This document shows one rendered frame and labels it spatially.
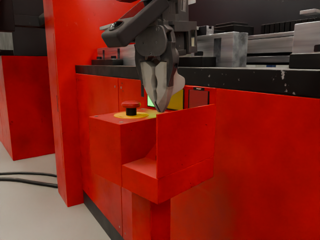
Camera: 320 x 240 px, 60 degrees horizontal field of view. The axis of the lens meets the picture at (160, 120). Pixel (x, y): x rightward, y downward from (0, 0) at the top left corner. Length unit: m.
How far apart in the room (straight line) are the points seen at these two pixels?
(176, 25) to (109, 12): 1.37
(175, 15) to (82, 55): 1.27
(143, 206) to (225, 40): 0.50
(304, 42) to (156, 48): 0.35
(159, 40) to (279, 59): 0.63
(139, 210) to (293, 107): 0.36
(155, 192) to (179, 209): 0.43
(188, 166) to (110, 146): 0.15
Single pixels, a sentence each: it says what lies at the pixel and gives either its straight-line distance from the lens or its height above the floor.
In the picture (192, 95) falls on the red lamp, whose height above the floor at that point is 0.82.
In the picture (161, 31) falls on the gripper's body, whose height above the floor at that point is 0.93.
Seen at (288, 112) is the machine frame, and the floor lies 0.80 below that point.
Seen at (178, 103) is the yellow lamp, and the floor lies 0.80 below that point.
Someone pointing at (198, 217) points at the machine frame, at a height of 0.46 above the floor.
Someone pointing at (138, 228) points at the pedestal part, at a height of 0.55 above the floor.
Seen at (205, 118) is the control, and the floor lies 0.79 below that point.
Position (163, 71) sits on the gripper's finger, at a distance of 0.46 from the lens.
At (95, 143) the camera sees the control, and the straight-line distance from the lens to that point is 0.57.
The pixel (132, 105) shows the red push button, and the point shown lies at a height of 0.80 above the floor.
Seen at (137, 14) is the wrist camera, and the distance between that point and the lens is 0.43.
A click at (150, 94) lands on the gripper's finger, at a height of 0.83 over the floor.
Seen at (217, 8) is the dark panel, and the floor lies 1.17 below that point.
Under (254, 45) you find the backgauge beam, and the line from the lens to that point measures 1.08.
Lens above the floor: 0.89
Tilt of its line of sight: 12 degrees down
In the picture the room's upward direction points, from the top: straight up
